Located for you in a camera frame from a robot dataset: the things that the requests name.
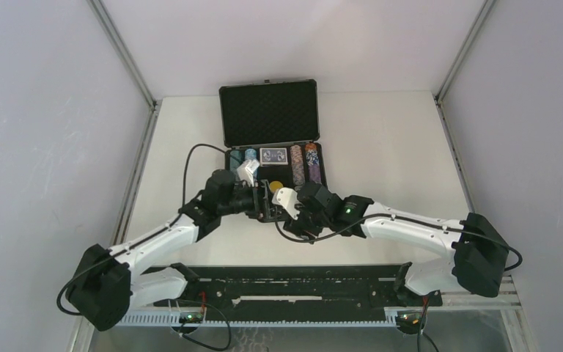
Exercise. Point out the aluminium frame rail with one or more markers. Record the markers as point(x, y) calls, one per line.
point(296, 298)

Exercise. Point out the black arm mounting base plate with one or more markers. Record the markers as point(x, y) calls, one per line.
point(187, 313)

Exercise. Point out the light blue red chip row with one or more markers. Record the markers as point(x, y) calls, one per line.
point(250, 154)

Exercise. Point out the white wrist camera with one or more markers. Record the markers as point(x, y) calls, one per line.
point(286, 198)
point(247, 170)

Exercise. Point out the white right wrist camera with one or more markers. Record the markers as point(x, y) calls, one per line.
point(286, 198)

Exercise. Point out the black poker chip case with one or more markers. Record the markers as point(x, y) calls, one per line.
point(271, 114)

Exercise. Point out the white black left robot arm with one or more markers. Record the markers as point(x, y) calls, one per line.
point(136, 262)

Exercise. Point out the yellow round blind button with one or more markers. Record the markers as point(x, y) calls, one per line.
point(275, 186)

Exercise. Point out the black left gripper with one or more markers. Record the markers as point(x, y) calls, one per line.
point(259, 209)

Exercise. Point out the green poker chip row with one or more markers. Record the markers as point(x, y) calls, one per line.
point(235, 159)

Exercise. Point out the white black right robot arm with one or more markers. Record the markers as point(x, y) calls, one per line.
point(470, 253)

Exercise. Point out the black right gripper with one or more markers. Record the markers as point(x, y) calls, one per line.
point(297, 226)

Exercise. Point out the blue playing card deck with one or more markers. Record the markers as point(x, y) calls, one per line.
point(271, 156)

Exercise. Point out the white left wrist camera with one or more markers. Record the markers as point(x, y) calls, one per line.
point(247, 170)

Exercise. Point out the blue purple poker chip row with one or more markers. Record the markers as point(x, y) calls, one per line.
point(313, 163)

